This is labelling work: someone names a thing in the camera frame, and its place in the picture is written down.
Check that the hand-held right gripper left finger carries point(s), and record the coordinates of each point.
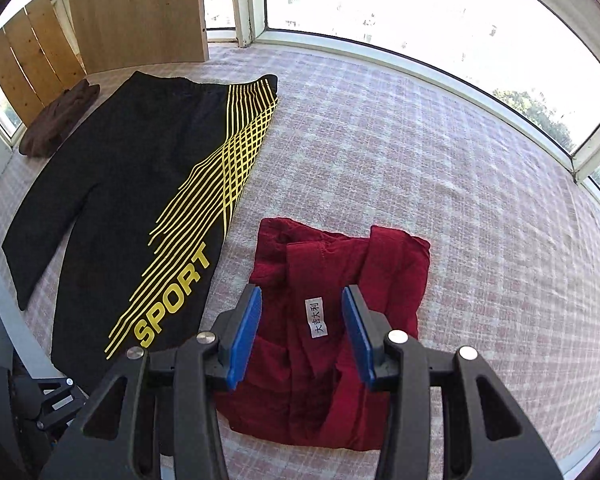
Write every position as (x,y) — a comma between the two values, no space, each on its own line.
(244,336)

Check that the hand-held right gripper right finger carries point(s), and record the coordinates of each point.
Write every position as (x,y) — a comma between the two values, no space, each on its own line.
(358,336)

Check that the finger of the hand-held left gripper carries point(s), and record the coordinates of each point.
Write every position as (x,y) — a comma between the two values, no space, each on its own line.
(55,405)

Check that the dark red garment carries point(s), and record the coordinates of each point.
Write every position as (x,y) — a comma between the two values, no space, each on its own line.
(305,270)

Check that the pink plaid blanket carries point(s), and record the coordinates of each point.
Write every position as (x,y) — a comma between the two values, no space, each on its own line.
(405,160)

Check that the black pants with yellow stripes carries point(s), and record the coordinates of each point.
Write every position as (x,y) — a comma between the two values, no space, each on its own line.
(105,185)

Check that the brown folded garment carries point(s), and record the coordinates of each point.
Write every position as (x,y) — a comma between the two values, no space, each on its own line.
(55,120)

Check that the green tree outside window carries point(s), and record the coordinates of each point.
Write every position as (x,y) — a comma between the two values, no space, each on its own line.
(535,110)

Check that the large wooden board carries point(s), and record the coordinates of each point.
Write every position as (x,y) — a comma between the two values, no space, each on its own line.
(135,15)

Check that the wooden slat panel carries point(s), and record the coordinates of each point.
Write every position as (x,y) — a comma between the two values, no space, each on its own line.
(30,60)

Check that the white window frame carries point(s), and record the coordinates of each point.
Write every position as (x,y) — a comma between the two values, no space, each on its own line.
(250,0)

